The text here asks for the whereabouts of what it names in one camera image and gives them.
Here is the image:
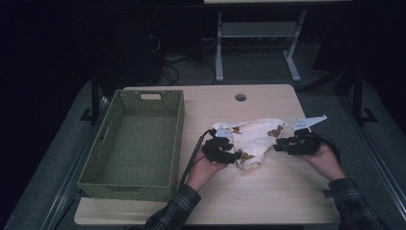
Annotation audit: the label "green plastic basket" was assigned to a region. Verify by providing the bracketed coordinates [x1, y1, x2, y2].
[76, 88, 186, 203]

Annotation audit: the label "person's left hand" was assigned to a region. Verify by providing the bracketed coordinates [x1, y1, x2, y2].
[186, 148, 230, 194]

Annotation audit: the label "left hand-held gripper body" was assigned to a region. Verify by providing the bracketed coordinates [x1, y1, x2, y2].
[201, 125, 237, 163]

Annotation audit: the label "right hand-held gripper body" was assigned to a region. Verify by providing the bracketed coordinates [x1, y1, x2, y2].
[286, 114, 328, 156]

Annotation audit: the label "aluminium rail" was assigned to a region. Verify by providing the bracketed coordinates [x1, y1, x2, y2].
[337, 95, 406, 222]
[39, 95, 111, 230]

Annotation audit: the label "right hand-held gripper black cable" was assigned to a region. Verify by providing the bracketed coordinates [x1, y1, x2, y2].
[314, 131, 343, 167]

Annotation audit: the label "white metal desk frame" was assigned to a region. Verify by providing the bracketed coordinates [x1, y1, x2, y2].
[214, 9, 308, 83]

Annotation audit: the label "black metal stand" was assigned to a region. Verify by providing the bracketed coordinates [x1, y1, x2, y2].
[79, 70, 107, 125]
[350, 67, 379, 127]

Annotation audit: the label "black floor cables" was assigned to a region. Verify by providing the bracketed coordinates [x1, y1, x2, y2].
[158, 53, 218, 86]

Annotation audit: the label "person's right hand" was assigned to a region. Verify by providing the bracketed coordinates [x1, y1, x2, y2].
[298, 142, 348, 183]

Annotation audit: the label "dark computer tower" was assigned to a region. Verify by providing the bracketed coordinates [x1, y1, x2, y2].
[104, 14, 165, 86]

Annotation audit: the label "white patterned cloth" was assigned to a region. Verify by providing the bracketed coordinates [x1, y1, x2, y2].
[212, 117, 289, 171]

